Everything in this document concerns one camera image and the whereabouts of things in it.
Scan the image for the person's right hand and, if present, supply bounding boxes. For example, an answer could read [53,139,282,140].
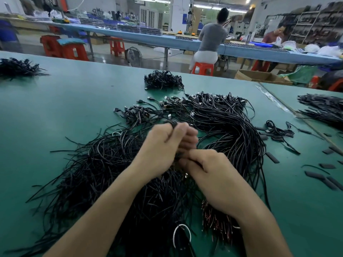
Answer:
[178,149,258,220]

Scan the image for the black floor fan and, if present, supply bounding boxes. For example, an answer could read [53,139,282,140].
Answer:
[125,47,142,68]

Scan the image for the white plastic bag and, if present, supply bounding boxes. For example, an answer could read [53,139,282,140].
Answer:
[304,43,321,54]
[317,45,343,58]

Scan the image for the scattered black sleeve pieces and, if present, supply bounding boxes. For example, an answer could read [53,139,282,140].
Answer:
[255,122,343,192]

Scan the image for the metal storage shelf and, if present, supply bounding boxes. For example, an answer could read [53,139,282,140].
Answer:
[289,2,343,46]

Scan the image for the white cable tie ring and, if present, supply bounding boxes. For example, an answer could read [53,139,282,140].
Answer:
[173,224,192,250]

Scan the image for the stack of black trays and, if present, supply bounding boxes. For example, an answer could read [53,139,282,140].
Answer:
[116,24,164,36]

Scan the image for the person's left hand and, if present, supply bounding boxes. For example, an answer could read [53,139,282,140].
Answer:
[130,122,199,180]

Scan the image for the blue chair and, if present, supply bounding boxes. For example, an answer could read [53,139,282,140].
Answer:
[0,20,23,54]

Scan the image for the long heap of black cables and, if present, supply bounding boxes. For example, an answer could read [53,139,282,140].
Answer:
[296,94,343,131]

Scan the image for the teal seat cushion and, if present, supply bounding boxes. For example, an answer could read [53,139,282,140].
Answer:
[56,38,86,46]

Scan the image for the person's right forearm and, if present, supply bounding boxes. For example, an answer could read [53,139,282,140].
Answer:
[230,196,294,257]

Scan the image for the person's left forearm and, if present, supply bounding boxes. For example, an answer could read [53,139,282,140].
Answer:
[43,161,161,257]

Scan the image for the small bundle of black cables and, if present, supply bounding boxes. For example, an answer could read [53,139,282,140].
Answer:
[144,70,185,91]

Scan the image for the loose black cable with plugs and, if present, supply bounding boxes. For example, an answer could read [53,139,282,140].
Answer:
[264,120,301,155]

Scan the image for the green plastic bag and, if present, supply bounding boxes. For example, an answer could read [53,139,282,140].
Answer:
[287,65,318,85]

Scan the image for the large pile of black cables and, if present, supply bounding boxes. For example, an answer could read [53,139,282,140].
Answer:
[5,91,271,257]

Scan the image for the red plastic stool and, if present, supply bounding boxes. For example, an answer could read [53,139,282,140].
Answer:
[61,43,89,62]
[40,35,63,58]
[108,37,126,57]
[191,62,215,77]
[250,60,272,72]

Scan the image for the flat heap of black cables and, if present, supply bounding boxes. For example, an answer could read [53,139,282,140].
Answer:
[0,58,51,80]

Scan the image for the row of black trays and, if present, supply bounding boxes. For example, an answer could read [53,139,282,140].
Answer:
[224,42,291,53]

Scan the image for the brown cardboard box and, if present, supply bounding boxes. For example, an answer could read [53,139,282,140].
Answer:
[235,69,293,86]

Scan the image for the bundle of red-tipped wires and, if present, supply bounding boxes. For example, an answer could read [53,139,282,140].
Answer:
[201,200,242,247]

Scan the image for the long blue work table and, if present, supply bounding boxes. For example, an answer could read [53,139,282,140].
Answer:
[0,16,343,66]

